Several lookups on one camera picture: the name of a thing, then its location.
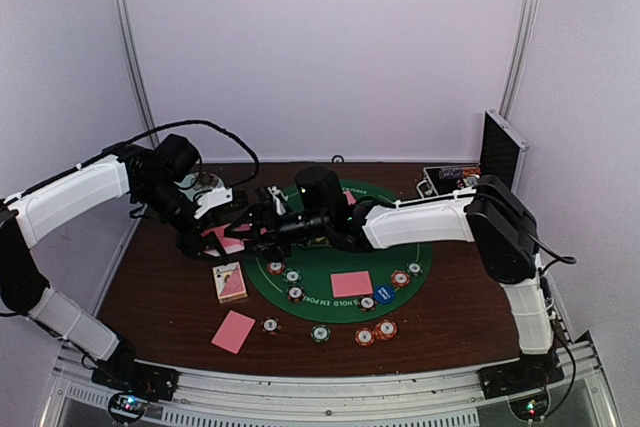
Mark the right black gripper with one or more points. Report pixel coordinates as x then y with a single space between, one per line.
276 248

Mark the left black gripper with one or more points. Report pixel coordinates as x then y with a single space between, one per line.
191 247

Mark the red playing card deck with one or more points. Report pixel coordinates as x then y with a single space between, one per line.
228 244

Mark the red chips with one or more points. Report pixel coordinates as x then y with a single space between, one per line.
364 337
275 268
400 279

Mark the green chips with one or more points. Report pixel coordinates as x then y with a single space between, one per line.
414 269
292 276

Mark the black chips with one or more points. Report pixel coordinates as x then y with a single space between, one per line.
295 294
366 303

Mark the black white chip stack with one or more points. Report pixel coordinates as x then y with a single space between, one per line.
271 326

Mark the red card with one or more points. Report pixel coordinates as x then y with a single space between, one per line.
233 332
351 200
351 284

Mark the blue small blind button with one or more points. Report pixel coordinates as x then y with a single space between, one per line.
384 294

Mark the orange chip stack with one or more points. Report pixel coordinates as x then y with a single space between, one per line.
385 330

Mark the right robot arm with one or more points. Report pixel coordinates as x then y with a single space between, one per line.
487 214

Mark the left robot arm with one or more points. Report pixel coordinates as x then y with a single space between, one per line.
148 176

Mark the playing card box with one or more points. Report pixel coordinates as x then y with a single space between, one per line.
229 282

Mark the light blue flower plate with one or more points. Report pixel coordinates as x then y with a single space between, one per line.
194 184

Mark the round green poker mat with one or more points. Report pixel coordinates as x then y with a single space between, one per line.
318 260

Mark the aluminium poker chip case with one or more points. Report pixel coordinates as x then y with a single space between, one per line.
502 154

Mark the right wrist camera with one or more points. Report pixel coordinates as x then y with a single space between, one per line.
280 200

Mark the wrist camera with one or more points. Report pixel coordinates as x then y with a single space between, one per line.
280 200
219 198

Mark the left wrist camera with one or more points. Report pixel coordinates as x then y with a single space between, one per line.
219 198

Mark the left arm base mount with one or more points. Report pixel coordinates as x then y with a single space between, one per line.
150 382

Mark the left aluminium frame post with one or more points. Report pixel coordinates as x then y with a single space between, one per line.
133 64

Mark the aluminium frame post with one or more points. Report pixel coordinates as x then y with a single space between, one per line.
133 64
524 30

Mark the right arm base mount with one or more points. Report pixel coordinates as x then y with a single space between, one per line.
517 377

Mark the aluminium front rail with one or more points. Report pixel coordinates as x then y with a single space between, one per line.
440 398

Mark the right aluminium frame post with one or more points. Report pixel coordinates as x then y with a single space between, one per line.
524 30

